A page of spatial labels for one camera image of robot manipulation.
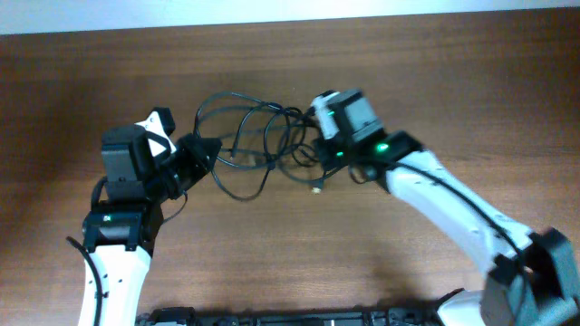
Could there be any black cable short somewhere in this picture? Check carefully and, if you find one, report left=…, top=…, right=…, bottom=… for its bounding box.
left=277, top=159, right=339, bottom=194

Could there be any black cable long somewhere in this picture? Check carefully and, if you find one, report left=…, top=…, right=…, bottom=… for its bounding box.
left=193, top=91, right=322, bottom=202

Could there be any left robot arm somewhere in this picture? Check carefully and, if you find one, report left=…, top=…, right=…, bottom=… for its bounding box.
left=78, top=125, right=222, bottom=325

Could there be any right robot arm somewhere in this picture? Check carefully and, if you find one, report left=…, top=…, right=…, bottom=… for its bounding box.
left=311, top=89, right=579, bottom=325

